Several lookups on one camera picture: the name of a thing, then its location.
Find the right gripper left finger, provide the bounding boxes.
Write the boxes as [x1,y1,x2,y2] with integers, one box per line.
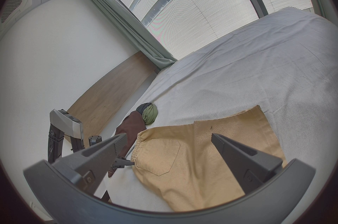
[54,133,128,195]

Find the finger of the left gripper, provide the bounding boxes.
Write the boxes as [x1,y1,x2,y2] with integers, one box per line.
[113,157,134,168]

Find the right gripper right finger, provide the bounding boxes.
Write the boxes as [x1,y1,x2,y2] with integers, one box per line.
[211,133,283,195]

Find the tan shorts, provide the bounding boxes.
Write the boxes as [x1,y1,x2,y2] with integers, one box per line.
[131,105,288,212]

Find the bed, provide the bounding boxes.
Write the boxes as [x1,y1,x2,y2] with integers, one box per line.
[67,7,338,214]

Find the brown shorts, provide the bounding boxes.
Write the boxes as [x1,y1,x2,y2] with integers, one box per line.
[107,111,147,178]

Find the green garment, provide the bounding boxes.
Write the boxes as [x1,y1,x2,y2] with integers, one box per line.
[142,103,159,125]

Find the black garment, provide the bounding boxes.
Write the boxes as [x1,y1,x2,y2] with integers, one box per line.
[137,103,152,115]

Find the grey-green curtain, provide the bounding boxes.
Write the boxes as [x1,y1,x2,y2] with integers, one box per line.
[81,0,178,70]

